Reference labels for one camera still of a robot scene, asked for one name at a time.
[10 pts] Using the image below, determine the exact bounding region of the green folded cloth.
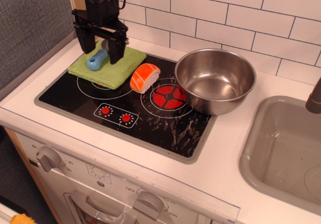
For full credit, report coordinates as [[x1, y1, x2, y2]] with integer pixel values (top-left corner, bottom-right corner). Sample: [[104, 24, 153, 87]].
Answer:
[[68, 40, 146, 90]]

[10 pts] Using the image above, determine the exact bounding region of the grey plastic sink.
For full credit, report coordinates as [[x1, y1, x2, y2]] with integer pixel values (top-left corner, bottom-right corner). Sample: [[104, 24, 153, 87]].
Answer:
[[239, 96, 320, 215]]

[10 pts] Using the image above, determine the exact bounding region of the yellow object at corner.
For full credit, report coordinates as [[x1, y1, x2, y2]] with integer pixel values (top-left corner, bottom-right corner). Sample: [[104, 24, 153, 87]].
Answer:
[[10, 213, 36, 224]]

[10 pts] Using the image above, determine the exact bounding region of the silver metal pan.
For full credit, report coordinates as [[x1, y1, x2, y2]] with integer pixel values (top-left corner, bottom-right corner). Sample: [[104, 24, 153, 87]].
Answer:
[[175, 49, 256, 116]]

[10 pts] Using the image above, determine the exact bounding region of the grey right oven knob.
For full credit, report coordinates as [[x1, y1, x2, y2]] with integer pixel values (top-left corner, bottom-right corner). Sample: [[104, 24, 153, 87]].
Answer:
[[132, 191, 165, 221]]

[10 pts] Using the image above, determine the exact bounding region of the orange salmon sushi toy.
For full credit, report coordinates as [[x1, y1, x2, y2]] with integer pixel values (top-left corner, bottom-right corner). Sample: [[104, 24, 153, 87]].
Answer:
[[130, 63, 161, 94]]

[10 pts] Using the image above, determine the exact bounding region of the grey oven door handle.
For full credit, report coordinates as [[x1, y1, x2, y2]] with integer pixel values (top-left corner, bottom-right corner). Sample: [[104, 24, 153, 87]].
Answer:
[[66, 190, 128, 223]]

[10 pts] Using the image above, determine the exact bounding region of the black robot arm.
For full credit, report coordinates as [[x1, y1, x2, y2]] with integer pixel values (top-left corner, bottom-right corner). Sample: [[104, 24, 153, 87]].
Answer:
[[72, 0, 128, 64]]

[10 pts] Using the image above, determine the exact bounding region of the grey oven knob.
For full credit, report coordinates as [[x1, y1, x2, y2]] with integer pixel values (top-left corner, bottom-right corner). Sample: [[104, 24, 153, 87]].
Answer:
[[132, 191, 165, 221], [36, 147, 62, 172]]

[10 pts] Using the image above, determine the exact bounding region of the white toy oven front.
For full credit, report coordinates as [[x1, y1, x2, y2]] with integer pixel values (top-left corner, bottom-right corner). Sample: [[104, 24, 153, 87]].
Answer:
[[17, 134, 240, 223]]

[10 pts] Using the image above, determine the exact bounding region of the black toy stovetop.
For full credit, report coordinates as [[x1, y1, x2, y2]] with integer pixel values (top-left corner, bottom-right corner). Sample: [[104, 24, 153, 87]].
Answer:
[[35, 54, 216, 164]]

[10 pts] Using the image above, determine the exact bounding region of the grey faucet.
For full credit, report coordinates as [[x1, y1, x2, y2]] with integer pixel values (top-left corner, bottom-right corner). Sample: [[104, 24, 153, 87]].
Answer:
[[305, 78, 321, 114]]

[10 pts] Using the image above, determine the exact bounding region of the blue handled grey spoon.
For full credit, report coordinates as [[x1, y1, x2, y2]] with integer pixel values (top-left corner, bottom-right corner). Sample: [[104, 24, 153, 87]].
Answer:
[[87, 40, 109, 71]]

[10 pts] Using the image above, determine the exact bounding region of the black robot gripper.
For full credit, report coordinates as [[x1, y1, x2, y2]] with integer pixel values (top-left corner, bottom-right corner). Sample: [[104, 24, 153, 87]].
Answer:
[[72, 0, 128, 64]]

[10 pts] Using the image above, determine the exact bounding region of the grey left oven knob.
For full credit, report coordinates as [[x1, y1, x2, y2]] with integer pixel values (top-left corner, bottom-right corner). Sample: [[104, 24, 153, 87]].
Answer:
[[36, 147, 62, 172]]

